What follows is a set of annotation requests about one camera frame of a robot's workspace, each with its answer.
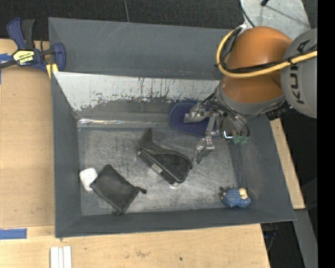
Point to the blue toy animal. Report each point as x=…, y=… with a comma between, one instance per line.
x=234, y=198

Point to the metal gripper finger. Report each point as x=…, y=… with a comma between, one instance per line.
x=192, y=115
x=203, y=149

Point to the white rounded block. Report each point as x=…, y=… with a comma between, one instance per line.
x=87, y=177

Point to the black high-heeled shoe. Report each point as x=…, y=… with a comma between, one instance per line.
x=170, y=163

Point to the black cloth pouch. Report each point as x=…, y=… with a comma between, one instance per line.
x=114, y=188

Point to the grey metal bin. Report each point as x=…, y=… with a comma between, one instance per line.
x=145, y=52

